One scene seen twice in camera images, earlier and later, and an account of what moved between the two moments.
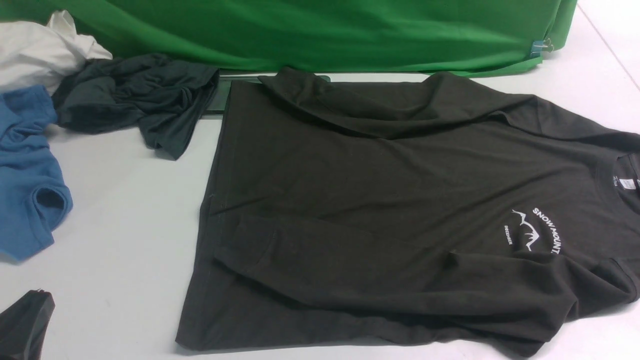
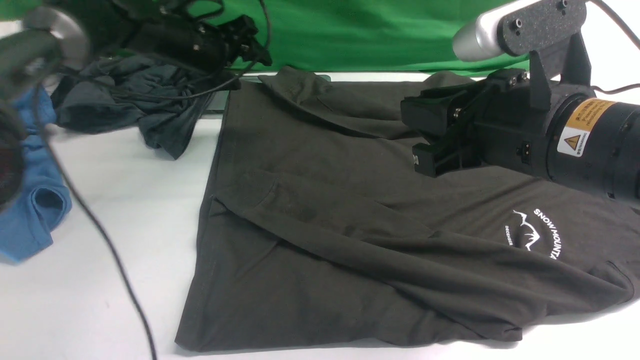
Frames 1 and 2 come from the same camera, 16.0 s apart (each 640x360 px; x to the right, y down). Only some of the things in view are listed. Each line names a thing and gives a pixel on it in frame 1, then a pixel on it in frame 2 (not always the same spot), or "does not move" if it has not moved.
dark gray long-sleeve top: x=435 y=217 does not move
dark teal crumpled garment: x=167 y=100 does not move
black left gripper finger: x=23 y=326 to x=199 y=44
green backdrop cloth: x=460 y=38 does not move
